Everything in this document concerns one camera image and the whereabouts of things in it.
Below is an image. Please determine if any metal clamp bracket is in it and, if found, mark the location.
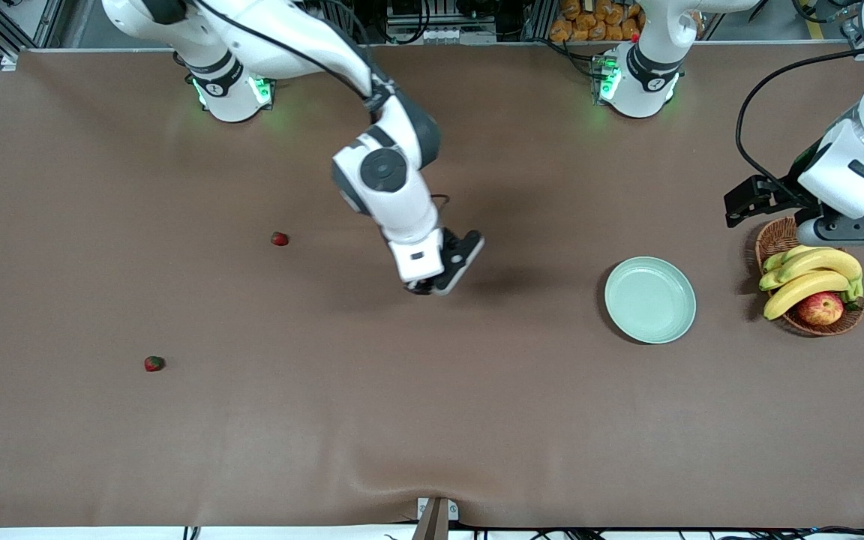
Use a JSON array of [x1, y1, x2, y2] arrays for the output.
[[411, 496, 460, 540]]

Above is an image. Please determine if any orange bread roll pile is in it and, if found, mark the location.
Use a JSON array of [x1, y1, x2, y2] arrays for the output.
[[548, 0, 647, 43]]

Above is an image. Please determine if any red apple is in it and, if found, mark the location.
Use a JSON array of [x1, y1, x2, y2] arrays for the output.
[[796, 292, 845, 327]]

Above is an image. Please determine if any brown wicker basket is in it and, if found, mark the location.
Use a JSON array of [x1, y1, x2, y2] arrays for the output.
[[754, 217, 864, 337]]

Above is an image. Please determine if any white power strip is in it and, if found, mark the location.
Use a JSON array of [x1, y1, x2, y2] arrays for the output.
[[387, 25, 497, 44]]

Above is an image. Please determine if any light green round plate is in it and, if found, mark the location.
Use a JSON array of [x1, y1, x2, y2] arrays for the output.
[[604, 256, 698, 345]]

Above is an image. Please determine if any brown table cover mat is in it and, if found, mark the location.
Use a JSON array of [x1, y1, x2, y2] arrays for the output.
[[0, 43, 864, 529]]

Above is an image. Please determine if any aluminium frame profile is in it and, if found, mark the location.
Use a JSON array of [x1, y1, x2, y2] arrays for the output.
[[839, 11, 864, 61], [0, 0, 73, 61]]

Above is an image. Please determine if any yellow banana bunch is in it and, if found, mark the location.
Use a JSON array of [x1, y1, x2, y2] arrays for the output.
[[758, 244, 864, 322]]

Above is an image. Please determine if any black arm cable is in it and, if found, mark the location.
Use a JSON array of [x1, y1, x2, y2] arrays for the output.
[[192, 0, 454, 211], [734, 46, 864, 207]]

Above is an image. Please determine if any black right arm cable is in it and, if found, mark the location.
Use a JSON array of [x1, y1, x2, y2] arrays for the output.
[[192, 0, 454, 211]]

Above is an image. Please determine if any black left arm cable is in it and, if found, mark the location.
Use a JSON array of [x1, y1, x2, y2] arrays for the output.
[[734, 46, 864, 207]]

